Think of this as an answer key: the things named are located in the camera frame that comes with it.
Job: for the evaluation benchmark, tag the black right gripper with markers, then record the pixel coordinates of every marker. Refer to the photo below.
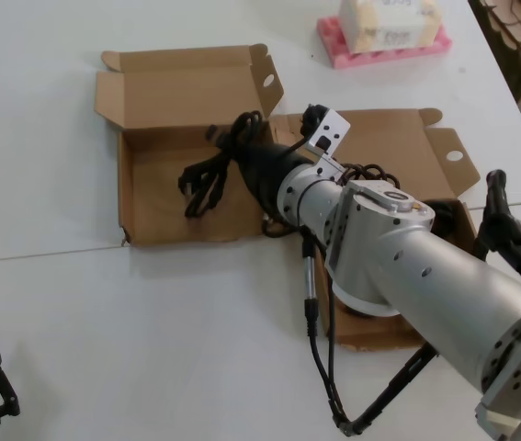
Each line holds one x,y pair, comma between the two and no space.
269,170

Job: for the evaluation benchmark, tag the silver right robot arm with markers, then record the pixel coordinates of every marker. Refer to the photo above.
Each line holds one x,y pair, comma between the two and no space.
425,266

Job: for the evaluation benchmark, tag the empty open cardboard box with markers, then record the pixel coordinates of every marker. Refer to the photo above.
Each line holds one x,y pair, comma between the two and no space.
159,202

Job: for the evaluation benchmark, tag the pink foam tray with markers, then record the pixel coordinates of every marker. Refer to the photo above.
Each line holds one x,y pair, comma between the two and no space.
333,43

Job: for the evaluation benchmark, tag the white beige tissue pack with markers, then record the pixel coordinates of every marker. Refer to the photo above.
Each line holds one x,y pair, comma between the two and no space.
379,23

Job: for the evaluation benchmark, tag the stack of flat cardboard sheets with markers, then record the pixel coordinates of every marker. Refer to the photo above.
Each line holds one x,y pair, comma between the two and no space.
503,23

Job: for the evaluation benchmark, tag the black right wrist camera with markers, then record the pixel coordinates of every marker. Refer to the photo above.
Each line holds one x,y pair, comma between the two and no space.
314,117

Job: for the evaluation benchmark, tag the silver camera mount bracket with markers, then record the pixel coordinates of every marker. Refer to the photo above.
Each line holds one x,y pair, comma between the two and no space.
333,128

